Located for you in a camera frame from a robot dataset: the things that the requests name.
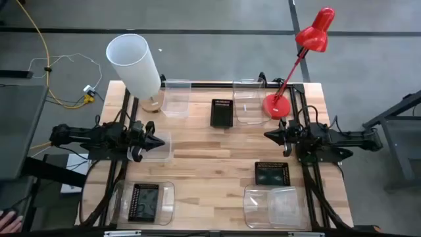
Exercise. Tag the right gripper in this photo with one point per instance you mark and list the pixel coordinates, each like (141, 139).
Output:
(291, 135)

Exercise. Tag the black aluminium frame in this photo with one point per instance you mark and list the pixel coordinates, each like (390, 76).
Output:
(230, 85)

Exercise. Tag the small clear plastic basket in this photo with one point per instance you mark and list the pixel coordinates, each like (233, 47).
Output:
(162, 154)
(177, 105)

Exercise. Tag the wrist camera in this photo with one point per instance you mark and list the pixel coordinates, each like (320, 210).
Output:
(287, 149)
(135, 154)

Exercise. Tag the black floor strip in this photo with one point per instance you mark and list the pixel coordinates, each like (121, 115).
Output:
(16, 74)

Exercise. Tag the large clear plastic basket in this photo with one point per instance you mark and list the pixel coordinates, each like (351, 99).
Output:
(166, 204)
(276, 207)

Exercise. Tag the small black mesh basket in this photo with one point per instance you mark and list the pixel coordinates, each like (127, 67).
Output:
(221, 113)

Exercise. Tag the red desk lamp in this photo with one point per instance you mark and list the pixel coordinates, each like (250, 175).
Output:
(314, 36)

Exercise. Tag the white box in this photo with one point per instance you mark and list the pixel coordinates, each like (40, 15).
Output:
(74, 177)

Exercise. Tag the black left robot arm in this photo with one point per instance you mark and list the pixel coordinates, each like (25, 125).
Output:
(82, 135)

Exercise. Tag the black support strut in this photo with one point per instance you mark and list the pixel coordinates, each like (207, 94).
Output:
(52, 172)

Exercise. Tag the person's hand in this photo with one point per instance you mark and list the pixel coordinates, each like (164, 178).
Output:
(10, 222)

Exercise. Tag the silver metal bracket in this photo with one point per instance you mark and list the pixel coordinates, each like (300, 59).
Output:
(306, 234)
(122, 233)

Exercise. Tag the grey desk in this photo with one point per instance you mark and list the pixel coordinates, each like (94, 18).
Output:
(19, 131)

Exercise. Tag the white cylinder shade table lamp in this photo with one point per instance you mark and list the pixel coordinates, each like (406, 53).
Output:
(131, 62)

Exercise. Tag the clear plastic basket white label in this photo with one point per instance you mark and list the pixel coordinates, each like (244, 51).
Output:
(250, 98)

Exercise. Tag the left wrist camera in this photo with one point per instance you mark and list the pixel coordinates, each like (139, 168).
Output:
(135, 154)

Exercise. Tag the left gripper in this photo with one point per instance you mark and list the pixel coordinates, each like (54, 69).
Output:
(138, 138)

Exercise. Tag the white power adapter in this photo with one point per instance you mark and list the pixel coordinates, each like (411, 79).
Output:
(89, 89)

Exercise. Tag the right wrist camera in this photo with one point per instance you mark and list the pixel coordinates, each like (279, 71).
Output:
(287, 149)

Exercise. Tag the grey metal table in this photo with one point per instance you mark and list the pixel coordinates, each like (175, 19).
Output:
(391, 111)

